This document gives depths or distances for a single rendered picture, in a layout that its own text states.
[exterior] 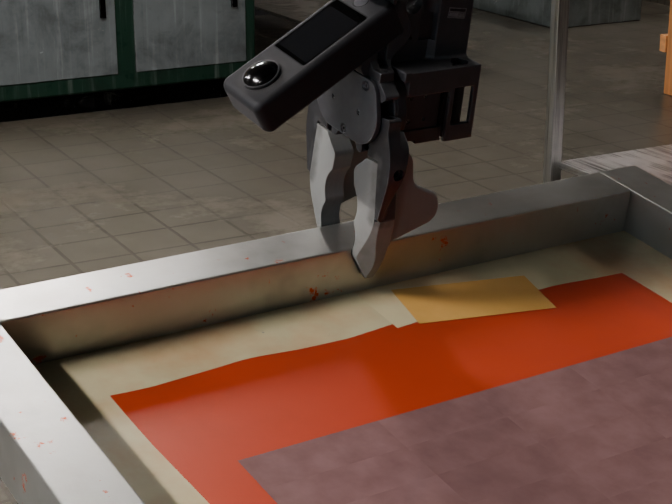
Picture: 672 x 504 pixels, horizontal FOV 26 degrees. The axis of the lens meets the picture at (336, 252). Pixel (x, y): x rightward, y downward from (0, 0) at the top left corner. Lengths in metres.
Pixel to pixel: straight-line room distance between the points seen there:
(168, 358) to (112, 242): 3.85
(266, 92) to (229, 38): 5.78
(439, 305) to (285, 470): 0.23
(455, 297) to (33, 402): 0.34
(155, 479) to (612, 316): 0.37
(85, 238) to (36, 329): 3.92
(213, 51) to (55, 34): 0.74
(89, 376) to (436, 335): 0.23
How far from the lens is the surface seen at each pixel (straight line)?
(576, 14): 8.69
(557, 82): 4.67
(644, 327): 1.02
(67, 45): 6.41
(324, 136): 0.99
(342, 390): 0.89
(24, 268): 4.56
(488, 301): 1.02
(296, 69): 0.91
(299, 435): 0.85
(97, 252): 4.67
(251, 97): 0.91
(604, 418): 0.91
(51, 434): 0.78
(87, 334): 0.91
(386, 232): 0.97
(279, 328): 0.95
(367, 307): 0.99
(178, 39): 6.59
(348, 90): 0.95
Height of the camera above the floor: 1.48
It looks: 19 degrees down
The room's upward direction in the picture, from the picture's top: straight up
